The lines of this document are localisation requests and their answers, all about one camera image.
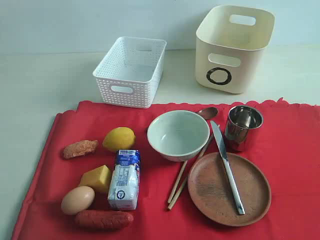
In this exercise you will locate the yellow lemon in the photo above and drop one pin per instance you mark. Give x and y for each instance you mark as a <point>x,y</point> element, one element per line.
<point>120,138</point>

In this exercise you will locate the red sausage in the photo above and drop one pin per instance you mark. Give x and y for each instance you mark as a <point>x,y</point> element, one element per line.
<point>103,220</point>

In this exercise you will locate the white blue milk carton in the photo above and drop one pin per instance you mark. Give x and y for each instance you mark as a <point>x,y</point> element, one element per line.
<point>124,186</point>

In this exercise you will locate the cream plastic bin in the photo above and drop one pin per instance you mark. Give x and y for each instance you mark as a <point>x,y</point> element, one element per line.
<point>230,42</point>

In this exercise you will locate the white ceramic bowl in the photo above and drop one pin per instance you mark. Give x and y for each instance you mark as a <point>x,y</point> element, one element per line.
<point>178,135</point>

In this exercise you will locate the brown egg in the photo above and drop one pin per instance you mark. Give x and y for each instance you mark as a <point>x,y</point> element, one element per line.
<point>77,200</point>

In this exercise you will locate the red table cloth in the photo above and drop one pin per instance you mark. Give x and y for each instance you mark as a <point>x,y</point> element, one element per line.
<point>287,151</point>

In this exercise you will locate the wooden chopstick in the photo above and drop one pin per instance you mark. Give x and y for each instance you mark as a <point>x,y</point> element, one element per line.
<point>176,191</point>
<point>202,152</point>

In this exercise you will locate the lower wooden chopstick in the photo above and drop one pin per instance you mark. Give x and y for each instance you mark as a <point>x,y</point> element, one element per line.
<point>176,191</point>

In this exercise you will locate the stainless steel cup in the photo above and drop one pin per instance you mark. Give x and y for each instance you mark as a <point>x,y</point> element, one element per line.
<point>243,124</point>

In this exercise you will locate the upper wooden chopstick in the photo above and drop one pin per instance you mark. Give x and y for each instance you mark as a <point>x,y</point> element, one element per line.
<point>202,152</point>

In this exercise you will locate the brown wooden plate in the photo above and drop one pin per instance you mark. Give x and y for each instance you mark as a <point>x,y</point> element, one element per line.
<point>211,193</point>

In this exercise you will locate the white woven plastic basket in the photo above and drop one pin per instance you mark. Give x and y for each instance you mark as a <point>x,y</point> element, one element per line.
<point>130,72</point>

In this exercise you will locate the brown wooden spoon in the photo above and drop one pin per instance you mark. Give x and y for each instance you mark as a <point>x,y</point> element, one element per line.
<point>208,113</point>

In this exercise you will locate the yellow cheese wedge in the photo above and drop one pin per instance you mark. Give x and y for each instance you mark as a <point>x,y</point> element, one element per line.
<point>98,179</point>

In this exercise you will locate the silver table knife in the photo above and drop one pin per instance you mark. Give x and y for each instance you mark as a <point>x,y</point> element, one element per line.
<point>223,153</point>

